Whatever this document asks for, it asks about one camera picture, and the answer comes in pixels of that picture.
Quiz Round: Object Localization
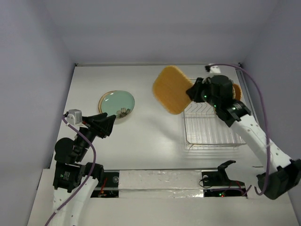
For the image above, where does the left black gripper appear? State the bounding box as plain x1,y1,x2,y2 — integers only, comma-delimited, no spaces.
75,111,116,160

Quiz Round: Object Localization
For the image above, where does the yellow plate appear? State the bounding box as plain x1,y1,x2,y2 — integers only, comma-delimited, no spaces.
232,83,236,99
152,65,193,115

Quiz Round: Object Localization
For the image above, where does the beige bird pattern plate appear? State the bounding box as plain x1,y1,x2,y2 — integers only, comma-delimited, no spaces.
98,90,136,120

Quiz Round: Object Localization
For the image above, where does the green flower plate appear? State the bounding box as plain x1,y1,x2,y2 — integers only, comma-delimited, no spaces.
99,90,135,119

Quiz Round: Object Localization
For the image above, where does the orange plate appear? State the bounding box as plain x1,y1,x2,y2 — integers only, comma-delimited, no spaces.
235,84,242,101

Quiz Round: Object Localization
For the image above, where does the wire dish rack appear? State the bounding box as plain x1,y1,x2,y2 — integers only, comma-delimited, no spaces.
182,102,246,153

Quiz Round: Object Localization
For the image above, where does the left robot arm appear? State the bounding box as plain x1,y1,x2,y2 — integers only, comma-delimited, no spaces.
45,109,116,226

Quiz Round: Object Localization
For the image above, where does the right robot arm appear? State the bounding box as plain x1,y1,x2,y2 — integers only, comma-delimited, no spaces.
186,75,301,200

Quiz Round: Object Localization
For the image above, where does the white foam block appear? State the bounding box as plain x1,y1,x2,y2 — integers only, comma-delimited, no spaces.
118,170,204,199

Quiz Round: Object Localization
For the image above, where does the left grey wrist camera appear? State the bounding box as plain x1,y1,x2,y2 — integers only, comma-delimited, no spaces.
65,109,85,127

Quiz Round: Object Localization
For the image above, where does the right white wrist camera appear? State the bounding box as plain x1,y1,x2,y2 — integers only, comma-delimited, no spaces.
205,64,221,74

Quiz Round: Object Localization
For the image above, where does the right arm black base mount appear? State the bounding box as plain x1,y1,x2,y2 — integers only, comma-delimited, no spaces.
199,160,236,189

